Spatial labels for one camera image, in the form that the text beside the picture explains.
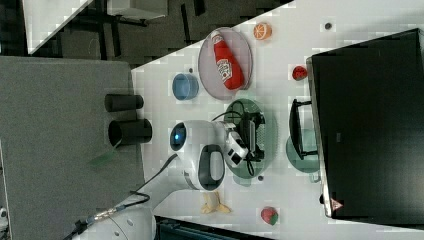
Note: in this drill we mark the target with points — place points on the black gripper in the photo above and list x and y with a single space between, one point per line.
247 127

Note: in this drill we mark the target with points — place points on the green plastic strainer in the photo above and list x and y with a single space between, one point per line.
266 140

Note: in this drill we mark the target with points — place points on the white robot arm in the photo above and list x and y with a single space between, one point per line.
202 151

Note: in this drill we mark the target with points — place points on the red ketchup bottle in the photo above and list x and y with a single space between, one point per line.
228 67

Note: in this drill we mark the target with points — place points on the small red toy fruit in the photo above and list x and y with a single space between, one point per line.
299 73

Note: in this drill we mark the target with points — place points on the blue cup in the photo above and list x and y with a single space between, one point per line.
185 87

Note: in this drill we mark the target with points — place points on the green mug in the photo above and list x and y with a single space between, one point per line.
308 164

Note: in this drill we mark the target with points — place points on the grey round plate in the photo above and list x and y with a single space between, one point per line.
207 68

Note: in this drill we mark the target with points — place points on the peeled banana toy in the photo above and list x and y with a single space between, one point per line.
213 203

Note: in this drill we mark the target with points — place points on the orange half toy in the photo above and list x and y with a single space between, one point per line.
262 31

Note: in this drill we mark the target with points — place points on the red strawberry toy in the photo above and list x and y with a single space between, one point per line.
269 215

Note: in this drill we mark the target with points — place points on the large black holder cup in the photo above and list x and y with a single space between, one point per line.
130 132

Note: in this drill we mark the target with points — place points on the black toaster oven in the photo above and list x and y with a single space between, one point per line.
368 116

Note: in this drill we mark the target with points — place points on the small black holder cup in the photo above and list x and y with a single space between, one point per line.
117 102

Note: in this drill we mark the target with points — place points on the green slotted spatula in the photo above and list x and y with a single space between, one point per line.
105 157

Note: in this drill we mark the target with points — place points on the blue metal frame rail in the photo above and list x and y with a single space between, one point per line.
171 229

